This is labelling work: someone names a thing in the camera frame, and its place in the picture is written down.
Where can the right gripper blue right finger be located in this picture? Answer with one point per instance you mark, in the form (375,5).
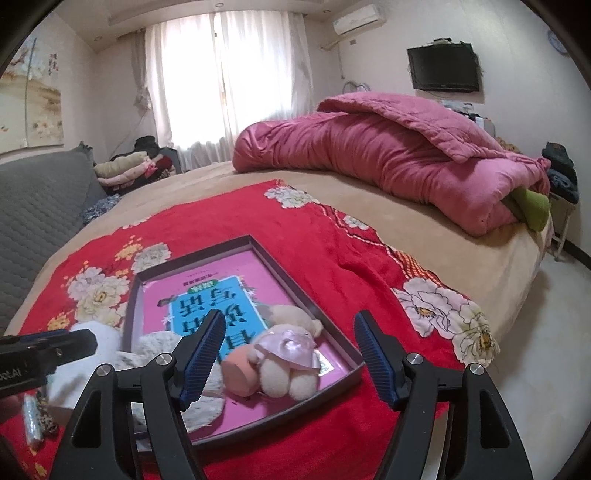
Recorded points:
(383,355)

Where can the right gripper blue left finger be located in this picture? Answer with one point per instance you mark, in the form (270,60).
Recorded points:
(195,355)

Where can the dark tray with pink book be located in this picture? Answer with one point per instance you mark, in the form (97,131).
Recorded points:
(241,279)

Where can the plush bear pink dress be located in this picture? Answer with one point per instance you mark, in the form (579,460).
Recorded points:
(282,361)

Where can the leopard print scrunchie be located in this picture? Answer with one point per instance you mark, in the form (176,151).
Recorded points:
(49,427)

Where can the white lace roll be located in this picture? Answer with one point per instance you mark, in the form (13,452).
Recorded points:
(67,383)

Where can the red floral blanket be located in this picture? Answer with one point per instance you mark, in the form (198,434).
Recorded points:
(340,262)

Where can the beige bed sheet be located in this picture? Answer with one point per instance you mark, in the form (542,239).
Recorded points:
(496,270)

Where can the grey quilted headboard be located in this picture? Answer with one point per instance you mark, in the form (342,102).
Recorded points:
(43,199)

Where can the stack of folded clothes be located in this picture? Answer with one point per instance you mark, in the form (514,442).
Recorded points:
(145,164)

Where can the green pillow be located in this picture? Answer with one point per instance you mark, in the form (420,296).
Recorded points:
(529,207)

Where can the pink rolled quilt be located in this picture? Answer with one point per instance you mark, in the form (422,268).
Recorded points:
(409,147)

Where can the dark clothes pile on chair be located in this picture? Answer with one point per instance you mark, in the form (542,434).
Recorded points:
(561,174)

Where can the white sheer curtain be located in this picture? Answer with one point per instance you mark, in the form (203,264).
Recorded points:
(209,76)

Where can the white air conditioner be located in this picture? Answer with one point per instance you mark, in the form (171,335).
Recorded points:
(368,15)

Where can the floral wall painting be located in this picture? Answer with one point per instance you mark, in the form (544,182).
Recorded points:
(31,99)

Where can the wall mounted black television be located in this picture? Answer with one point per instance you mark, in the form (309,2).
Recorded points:
(445,67)

